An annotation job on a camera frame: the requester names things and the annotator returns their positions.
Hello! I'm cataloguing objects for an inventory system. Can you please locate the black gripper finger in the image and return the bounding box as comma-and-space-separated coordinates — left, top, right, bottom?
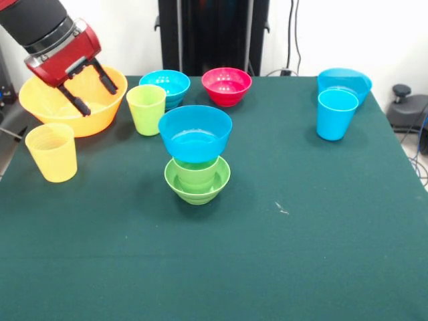
58, 84, 92, 117
92, 59, 118, 96

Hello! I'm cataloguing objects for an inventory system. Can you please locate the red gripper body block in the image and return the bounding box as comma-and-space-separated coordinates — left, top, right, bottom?
23, 19, 102, 88

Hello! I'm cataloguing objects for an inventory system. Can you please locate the large orange plastic bowl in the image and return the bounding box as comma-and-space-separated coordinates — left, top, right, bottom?
18, 65, 128, 138

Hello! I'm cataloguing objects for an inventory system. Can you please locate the light green plastic cup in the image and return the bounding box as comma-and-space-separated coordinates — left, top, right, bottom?
126, 84, 167, 137

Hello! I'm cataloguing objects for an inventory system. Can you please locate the cyan plastic bowl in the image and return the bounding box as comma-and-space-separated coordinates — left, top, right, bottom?
138, 70, 191, 111

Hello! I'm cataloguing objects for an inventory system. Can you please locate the blue plastic bowl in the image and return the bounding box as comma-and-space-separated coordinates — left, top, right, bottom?
316, 68, 373, 106
158, 104, 233, 164

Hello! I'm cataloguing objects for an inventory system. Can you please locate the pink plastic bowl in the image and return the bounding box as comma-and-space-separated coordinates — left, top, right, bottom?
201, 67, 253, 108

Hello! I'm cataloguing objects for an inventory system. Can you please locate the green plastic bowl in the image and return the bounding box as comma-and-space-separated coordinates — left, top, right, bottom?
164, 155, 231, 205

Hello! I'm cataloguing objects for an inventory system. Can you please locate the yellow plastic cup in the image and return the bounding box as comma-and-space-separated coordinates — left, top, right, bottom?
25, 122, 78, 183

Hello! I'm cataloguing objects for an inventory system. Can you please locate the grey floor stand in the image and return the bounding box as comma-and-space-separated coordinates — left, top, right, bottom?
0, 90, 36, 138

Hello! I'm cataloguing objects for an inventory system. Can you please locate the black equipment box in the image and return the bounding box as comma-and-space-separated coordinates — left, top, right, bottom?
0, 53, 17, 105

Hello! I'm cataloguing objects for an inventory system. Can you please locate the dark green tablecloth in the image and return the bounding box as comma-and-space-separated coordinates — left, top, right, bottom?
0, 75, 428, 321

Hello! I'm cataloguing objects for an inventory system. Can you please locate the blue plastic cup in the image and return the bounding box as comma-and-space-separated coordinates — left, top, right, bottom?
316, 89, 360, 141

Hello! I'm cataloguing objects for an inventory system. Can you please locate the black knobbed floor stand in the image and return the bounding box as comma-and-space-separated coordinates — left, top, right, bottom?
387, 83, 428, 134

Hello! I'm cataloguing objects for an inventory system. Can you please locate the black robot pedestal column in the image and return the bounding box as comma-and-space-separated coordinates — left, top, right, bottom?
154, 0, 271, 77

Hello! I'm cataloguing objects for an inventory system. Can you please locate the black hanging cable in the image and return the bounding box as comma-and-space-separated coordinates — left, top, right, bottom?
287, 0, 302, 75

